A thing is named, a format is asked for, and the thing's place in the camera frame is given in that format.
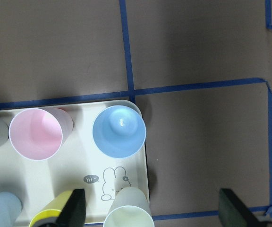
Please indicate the pink plastic cup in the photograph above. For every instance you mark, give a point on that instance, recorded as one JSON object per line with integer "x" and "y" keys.
{"x": 38, "y": 133}

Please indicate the cream plastic tray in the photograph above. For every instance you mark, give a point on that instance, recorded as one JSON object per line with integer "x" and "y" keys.
{"x": 78, "y": 164}

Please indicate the light blue plastic cup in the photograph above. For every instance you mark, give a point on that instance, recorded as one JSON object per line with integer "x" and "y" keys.
{"x": 119, "y": 131}

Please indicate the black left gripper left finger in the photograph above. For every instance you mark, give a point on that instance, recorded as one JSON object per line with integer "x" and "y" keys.
{"x": 74, "y": 211}

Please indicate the yellow plastic cup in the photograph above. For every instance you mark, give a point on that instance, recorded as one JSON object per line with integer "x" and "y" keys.
{"x": 51, "y": 211}

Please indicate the cream white plastic cup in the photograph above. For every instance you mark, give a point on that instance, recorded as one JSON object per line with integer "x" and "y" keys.
{"x": 129, "y": 209}

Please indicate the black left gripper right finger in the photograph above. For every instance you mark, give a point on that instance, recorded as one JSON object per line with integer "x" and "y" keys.
{"x": 233, "y": 212}

